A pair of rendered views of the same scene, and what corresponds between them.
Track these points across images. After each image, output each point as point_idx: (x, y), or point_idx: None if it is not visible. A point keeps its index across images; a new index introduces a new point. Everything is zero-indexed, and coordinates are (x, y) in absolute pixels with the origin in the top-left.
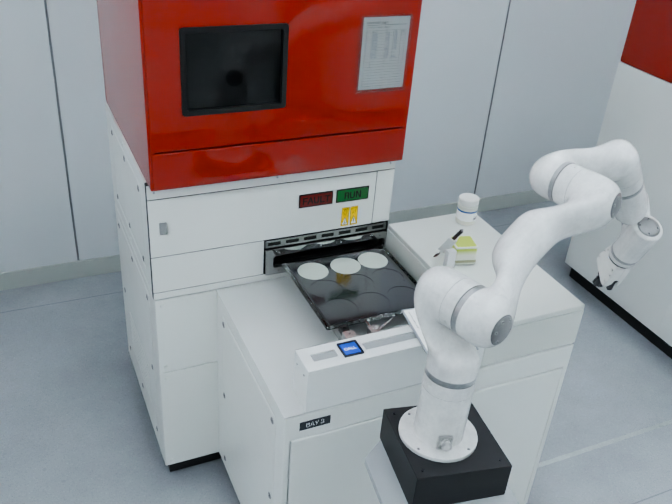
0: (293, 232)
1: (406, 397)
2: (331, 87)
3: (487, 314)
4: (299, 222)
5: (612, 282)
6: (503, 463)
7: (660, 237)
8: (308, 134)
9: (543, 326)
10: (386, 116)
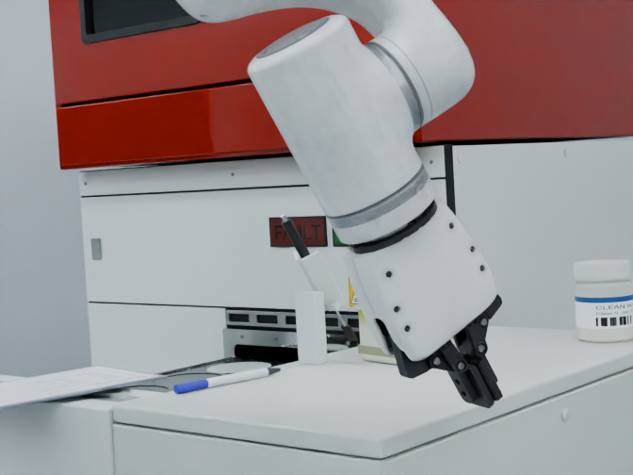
0: (268, 301)
1: None
2: None
3: None
4: (276, 280)
5: (376, 328)
6: None
7: (285, 58)
8: (238, 74)
9: (254, 471)
10: (368, 34)
